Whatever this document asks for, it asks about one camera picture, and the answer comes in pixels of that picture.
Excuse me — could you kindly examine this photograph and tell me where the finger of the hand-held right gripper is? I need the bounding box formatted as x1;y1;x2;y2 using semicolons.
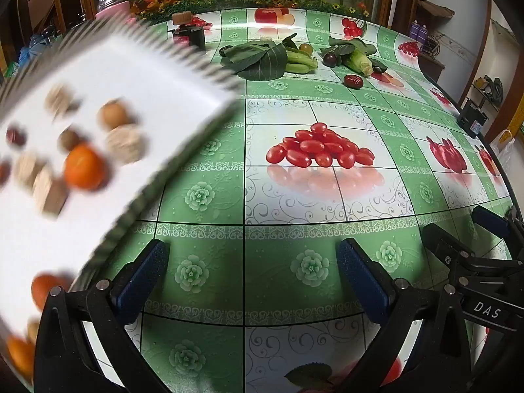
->
421;223;478;279
472;205;524;260

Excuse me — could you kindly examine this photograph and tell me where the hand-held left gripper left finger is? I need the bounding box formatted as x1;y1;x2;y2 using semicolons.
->
33;238;170;393

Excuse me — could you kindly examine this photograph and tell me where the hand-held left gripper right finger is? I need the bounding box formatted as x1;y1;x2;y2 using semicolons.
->
338;237;479;393

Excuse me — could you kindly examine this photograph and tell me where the orange mandarin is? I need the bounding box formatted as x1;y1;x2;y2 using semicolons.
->
6;336;37;381
63;143;108;191
32;273;72;309

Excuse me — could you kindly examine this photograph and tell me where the beige textured cube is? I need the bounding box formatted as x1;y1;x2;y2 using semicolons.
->
33;170;68;217

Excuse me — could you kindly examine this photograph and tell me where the small brown round fruit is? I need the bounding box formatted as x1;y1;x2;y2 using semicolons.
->
58;128;84;152

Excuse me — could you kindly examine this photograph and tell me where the tan round fruit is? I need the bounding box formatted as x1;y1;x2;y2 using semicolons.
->
97;100;132;131

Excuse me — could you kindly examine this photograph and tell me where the white tray with striped rim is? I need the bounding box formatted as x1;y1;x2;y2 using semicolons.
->
0;22;245;389

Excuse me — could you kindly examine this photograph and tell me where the white plastic bag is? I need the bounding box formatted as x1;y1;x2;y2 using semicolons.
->
489;129;516;164

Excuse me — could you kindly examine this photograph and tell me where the black device on table edge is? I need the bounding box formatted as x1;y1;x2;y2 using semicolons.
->
456;100;490;138

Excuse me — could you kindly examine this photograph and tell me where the green printed tablecloth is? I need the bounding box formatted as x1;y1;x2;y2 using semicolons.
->
98;6;512;393

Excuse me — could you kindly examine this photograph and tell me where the shelf with tools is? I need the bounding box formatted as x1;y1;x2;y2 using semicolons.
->
471;74;506;107

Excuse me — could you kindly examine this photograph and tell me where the small green leafy vegetable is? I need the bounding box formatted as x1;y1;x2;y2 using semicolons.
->
327;36;389;80

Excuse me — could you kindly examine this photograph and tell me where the dark jar with pink label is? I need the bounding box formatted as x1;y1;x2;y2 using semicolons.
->
172;25;206;50

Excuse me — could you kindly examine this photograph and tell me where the large green leafy vegetable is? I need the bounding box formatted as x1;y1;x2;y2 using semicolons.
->
219;33;319;83

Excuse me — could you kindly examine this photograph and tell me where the grey-blue kettle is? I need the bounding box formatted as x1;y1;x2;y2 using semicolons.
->
30;33;56;56

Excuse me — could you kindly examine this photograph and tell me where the bottle with pink knit sleeve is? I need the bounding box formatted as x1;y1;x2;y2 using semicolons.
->
95;0;138;23

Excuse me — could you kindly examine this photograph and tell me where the tangled cable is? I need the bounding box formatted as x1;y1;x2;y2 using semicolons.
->
426;33;445;56

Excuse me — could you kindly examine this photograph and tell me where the brown wall shelf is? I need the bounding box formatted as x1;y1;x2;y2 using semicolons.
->
418;0;455;19

